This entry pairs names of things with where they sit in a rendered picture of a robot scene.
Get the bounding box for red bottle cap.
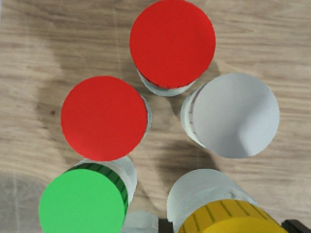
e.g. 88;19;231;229
129;0;216;97
60;76;152;162

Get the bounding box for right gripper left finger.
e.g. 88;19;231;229
158;218;174;233

